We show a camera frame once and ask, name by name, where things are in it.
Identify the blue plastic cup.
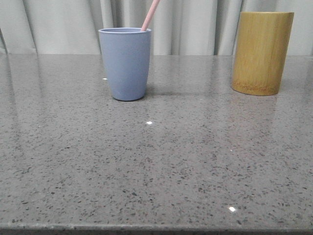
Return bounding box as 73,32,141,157
98,27,152,101

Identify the pink chopstick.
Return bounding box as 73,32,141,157
140,0,160,31

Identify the bamboo cylindrical cup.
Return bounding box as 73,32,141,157
231,12,294,96

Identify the white pleated curtain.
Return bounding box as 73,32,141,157
0,0,313,55

